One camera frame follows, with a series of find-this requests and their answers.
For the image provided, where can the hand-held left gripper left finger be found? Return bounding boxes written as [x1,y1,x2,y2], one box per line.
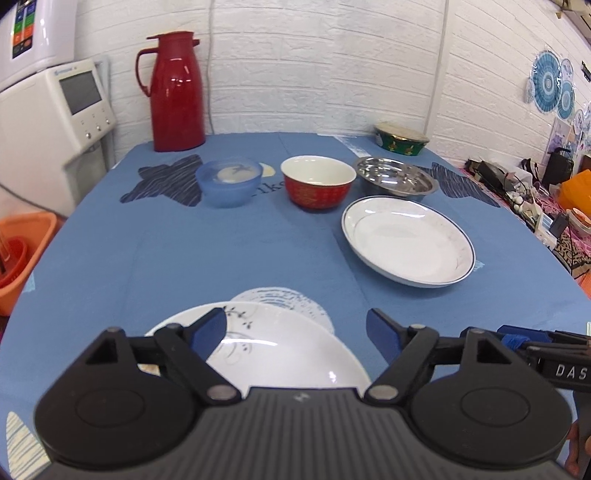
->
[85,307,243,407]

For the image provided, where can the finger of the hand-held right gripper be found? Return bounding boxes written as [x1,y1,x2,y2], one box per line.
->
[497,325,591,354]

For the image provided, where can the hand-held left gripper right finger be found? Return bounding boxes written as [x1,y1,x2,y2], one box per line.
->
[364,308,513,407]

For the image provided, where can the white plate floral print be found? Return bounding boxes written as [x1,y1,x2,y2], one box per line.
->
[144,301,374,398]

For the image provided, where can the white plate blue rim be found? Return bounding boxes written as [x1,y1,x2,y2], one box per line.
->
[342,195,476,289]

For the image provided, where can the blue plastic bowl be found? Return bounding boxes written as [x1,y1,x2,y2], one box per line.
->
[195,158,263,209]

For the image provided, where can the red bowl white inside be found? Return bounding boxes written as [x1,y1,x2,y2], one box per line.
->
[280,155,357,214]

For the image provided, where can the stainless steel bowl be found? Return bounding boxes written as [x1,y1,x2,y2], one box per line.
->
[355,156,439,201]

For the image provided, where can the blue printed tablecloth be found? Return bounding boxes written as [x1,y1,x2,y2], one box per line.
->
[0,131,591,480]

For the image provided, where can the small white box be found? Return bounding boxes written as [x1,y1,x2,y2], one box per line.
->
[537,213,556,246]

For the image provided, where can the orange plastic bag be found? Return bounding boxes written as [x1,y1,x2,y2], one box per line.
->
[558,170,591,213]

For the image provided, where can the black bag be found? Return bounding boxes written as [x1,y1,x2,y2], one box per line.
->
[542,148,575,188]

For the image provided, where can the green patterned bowl gold rim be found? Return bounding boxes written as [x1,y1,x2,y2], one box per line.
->
[374,122,430,156]

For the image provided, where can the orange plastic basin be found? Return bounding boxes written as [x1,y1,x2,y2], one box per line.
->
[0,211,58,317]

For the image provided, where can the red thermos jug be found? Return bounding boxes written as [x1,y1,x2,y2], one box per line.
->
[135,31,206,153]

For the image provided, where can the white water dispenser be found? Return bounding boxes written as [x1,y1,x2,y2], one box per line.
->
[0,58,117,217]

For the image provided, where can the white air conditioner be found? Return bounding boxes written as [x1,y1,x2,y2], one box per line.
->
[554,0,591,28]

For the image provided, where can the white refrigerator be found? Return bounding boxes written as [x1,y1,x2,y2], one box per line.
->
[0,0,77,90]

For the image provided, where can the group of blue wall decorations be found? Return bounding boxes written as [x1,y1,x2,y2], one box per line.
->
[525,50,591,153]

